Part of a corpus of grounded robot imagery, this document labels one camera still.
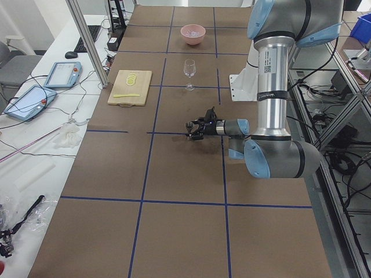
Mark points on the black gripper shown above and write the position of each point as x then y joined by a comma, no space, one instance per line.
207,129

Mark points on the steel double jigger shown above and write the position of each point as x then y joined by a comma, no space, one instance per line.
189,127

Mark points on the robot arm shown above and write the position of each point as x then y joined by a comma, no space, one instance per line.
274,27

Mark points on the clear wine glass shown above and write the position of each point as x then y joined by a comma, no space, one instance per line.
189,71

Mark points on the bamboo cutting board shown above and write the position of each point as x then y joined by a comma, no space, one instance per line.
141,87

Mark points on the lemon slices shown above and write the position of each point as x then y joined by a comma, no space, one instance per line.
131,79

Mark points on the yellow plastic knife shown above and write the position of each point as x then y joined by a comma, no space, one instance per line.
126,95

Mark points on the pink bowl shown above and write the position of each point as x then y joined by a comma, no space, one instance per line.
193,34

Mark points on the white cloth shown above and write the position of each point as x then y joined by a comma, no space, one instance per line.
68,136

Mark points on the far teach pendant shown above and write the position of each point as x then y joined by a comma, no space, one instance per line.
63,75

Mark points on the teach pendant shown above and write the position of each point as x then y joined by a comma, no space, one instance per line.
31,103
63,75

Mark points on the black computer mouse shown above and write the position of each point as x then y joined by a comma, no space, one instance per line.
71,55

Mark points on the near teach pendant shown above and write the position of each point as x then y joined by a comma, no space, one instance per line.
31,103

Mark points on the red bottle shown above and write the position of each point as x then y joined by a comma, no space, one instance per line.
2,266

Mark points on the white camera post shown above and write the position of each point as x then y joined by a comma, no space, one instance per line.
244,85

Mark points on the aluminium frame post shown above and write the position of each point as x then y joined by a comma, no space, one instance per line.
84,32

